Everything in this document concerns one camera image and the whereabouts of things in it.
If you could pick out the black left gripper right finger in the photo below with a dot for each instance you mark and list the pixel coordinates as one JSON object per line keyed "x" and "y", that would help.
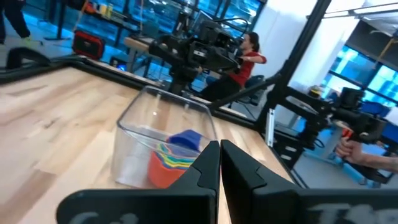
{"x": 311, "y": 205}

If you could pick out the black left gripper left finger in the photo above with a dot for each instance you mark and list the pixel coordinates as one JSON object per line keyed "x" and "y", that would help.
{"x": 140, "y": 205}

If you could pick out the red measuring cup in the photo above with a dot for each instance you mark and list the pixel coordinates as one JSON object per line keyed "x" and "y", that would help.
{"x": 161, "y": 175}

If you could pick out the yellow measuring cup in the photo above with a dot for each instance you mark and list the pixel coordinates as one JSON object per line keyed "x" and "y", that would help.
{"x": 177, "y": 161}

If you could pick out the light blue measuring cup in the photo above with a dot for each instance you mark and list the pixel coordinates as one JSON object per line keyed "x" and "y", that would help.
{"x": 161, "y": 151}

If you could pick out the dark blue measuring cup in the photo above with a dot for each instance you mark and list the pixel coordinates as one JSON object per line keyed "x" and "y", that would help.
{"x": 186, "y": 140}

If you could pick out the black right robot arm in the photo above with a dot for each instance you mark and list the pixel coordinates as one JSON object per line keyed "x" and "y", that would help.
{"x": 168, "y": 49}

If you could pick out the person's forearm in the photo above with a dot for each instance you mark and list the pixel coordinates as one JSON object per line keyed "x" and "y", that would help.
{"x": 379, "y": 161}

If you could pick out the person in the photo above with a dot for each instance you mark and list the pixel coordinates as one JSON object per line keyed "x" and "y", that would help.
{"x": 245, "y": 70}
{"x": 14, "y": 18}

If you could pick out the clear plastic container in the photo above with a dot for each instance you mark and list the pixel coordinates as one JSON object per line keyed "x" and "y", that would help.
{"x": 133, "y": 155}

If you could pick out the dark office chair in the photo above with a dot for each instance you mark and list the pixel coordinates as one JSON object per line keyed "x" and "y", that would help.
{"x": 255, "y": 82}

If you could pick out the person's hand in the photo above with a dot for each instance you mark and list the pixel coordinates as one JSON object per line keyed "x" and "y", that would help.
{"x": 349, "y": 151}

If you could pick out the wooden background table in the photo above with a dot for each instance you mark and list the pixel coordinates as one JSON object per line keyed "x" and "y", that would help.
{"x": 136, "y": 43}

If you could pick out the yellow round object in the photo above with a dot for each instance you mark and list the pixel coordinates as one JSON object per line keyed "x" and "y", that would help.
{"x": 315, "y": 92}

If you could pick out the blue chair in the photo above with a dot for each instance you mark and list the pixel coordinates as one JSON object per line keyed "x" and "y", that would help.
{"x": 373, "y": 109}

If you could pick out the red and black case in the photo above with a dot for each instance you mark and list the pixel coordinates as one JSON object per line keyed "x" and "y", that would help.
{"x": 88, "y": 45}

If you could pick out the silver frame bracket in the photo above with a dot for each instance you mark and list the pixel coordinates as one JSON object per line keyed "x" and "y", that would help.
{"x": 270, "y": 127}

